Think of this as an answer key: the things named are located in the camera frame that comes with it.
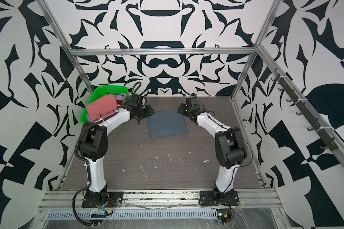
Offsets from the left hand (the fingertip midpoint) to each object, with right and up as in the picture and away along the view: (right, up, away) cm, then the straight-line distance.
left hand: (153, 109), depth 97 cm
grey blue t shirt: (+8, -10, +5) cm, 14 cm away
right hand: (+19, +2, -3) cm, 19 cm away
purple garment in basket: (-25, +9, +8) cm, 28 cm away
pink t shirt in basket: (-35, +2, +1) cm, 35 cm away
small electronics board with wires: (+39, -53, -26) cm, 70 cm away
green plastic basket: (-44, +14, +17) cm, 49 cm away
